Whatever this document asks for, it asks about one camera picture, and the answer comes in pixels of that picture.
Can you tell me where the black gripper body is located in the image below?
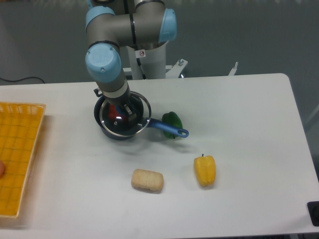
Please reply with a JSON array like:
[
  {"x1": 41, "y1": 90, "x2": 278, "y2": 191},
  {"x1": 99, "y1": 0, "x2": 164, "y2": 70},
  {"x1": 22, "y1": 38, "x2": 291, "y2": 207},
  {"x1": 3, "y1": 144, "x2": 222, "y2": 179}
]
[{"x1": 94, "y1": 86, "x2": 131, "y2": 110}]

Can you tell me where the glass pot lid blue knob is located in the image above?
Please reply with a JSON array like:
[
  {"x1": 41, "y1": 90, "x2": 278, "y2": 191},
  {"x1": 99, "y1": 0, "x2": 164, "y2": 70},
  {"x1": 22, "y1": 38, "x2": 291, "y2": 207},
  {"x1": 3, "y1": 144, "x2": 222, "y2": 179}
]
[{"x1": 99, "y1": 92, "x2": 152, "y2": 139}]

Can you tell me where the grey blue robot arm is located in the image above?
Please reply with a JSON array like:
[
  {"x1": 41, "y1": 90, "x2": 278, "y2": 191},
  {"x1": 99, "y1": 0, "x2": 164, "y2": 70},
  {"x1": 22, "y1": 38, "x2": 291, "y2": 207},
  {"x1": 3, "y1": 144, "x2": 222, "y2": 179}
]
[{"x1": 85, "y1": 0, "x2": 177, "y2": 106}]

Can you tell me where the red bell pepper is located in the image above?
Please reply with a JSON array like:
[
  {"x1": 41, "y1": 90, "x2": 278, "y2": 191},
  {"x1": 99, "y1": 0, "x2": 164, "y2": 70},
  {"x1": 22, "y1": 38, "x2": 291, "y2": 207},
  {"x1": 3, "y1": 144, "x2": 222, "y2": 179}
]
[{"x1": 107, "y1": 105, "x2": 128, "y2": 122}]

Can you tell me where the dark blue saucepan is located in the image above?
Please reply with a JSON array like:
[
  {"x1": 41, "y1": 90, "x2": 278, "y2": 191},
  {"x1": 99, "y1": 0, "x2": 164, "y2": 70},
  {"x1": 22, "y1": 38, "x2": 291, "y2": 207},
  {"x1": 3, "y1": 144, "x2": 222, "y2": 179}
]
[{"x1": 94, "y1": 92, "x2": 189, "y2": 140}]

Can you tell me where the green bell pepper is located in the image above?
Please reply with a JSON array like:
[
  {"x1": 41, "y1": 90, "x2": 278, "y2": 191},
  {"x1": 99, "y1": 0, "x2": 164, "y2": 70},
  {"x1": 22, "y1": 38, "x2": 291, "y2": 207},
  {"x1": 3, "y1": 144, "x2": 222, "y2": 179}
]
[{"x1": 161, "y1": 112, "x2": 183, "y2": 128}]

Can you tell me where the beige bread loaf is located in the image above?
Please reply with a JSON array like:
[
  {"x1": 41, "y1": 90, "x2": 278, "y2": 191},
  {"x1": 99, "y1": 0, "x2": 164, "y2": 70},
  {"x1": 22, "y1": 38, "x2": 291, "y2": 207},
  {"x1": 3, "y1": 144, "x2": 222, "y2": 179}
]
[{"x1": 131, "y1": 169, "x2": 164, "y2": 192}]

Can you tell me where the yellow bell pepper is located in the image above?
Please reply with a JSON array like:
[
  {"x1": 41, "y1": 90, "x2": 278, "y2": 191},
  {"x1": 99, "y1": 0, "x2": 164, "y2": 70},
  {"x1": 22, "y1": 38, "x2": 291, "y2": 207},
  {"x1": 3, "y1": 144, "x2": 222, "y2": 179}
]
[{"x1": 193, "y1": 154, "x2": 216, "y2": 187}]

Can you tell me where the yellow woven basket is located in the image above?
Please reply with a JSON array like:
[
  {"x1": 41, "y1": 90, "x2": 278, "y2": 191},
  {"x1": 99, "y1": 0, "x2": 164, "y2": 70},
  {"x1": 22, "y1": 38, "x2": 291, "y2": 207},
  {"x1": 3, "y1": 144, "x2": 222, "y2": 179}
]
[{"x1": 0, "y1": 102, "x2": 46, "y2": 218}]

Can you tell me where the black device at table edge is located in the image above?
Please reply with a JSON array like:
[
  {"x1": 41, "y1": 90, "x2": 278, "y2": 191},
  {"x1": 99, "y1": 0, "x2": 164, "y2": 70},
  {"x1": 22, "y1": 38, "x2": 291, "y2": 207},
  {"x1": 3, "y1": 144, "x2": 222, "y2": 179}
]
[{"x1": 307, "y1": 201, "x2": 319, "y2": 227}]

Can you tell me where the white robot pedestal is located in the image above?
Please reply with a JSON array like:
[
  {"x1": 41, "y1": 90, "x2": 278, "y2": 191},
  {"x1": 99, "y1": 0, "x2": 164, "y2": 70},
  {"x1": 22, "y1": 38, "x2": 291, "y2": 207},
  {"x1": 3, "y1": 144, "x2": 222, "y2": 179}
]
[{"x1": 119, "y1": 41, "x2": 239, "y2": 82}]

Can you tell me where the black cable on floor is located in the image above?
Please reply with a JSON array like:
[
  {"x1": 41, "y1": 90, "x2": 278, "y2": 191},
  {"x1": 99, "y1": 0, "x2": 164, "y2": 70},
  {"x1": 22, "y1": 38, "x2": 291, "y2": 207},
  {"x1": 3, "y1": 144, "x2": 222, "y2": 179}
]
[{"x1": 0, "y1": 76, "x2": 46, "y2": 84}]

